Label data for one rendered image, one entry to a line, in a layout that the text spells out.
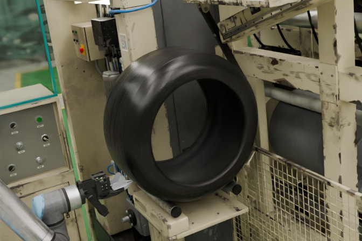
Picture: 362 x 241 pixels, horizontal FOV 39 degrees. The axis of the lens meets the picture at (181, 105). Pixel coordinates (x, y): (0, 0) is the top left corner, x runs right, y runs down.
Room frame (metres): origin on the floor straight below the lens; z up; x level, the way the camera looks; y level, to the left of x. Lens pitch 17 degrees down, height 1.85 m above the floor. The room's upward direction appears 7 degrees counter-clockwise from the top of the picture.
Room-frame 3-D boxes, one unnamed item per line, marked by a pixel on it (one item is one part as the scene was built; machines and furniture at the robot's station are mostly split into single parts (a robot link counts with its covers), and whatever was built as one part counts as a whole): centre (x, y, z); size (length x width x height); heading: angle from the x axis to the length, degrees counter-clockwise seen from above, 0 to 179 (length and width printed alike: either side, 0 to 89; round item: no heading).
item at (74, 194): (1.69, 0.43, 1.04); 0.10 x 0.05 x 0.09; 26
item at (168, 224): (1.89, 0.15, 0.84); 0.36 x 0.09 x 0.06; 26
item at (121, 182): (1.75, 0.26, 1.05); 0.09 x 0.03 x 0.06; 116
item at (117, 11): (2.17, 0.15, 1.65); 0.19 x 0.19 x 0.06; 26
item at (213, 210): (1.95, 0.02, 0.80); 0.37 x 0.36 x 0.02; 116
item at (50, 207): (1.65, 0.51, 1.04); 0.12 x 0.09 x 0.10; 116
